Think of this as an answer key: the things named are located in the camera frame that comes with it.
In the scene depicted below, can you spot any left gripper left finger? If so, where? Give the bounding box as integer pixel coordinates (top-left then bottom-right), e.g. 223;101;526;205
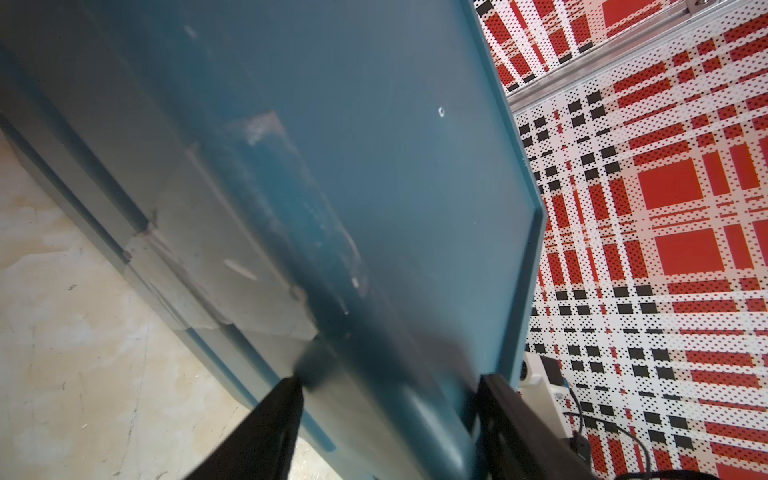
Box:
188;376;304;480

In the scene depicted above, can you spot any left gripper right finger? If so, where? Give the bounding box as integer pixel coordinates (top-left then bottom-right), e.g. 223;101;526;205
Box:
476;374;593;479

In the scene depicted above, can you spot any teal drawer cabinet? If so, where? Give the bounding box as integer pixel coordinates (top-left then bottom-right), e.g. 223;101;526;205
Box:
1;1;545;479

